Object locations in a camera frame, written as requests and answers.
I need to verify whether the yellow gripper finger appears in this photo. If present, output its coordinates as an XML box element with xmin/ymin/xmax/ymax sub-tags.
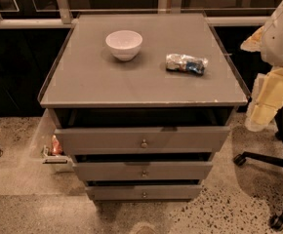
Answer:
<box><xmin>240</xmin><ymin>27</ymin><xmax>263</xmax><ymax>52</ymax></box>
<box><xmin>245</xmin><ymin>67</ymin><xmax>283</xmax><ymax>132</ymax></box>

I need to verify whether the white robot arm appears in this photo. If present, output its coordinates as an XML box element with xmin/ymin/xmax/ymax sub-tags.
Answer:
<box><xmin>240</xmin><ymin>1</ymin><xmax>283</xmax><ymax>132</ymax></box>

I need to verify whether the grey drawer cabinet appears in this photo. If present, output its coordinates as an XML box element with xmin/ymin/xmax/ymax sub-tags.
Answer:
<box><xmin>39</xmin><ymin>14</ymin><xmax>249</xmax><ymax>188</ymax></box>

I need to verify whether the grey top drawer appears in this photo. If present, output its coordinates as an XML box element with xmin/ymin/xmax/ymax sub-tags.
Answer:
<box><xmin>55</xmin><ymin>127</ymin><xmax>229</xmax><ymax>155</ymax></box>

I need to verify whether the crumpled snack bag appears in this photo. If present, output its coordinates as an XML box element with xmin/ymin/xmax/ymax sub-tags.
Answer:
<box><xmin>166</xmin><ymin>54</ymin><xmax>208</xmax><ymax>76</ymax></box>

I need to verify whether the white ceramic bowl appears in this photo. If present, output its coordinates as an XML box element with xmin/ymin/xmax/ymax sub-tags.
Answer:
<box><xmin>105</xmin><ymin>30</ymin><xmax>142</xmax><ymax>61</ymax></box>

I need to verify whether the metal window railing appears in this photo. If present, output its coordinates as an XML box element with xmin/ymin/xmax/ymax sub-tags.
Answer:
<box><xmin>0</xmin><ymin>0</ymin><xmax>282</xmax><ymax>28</ymax></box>

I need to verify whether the clear plastic side bin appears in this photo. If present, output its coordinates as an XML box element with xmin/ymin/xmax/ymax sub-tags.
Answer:
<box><xmin>29</xmin><ymin>110</ymin><xmax>73</xmax><ymax>173</ymax></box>

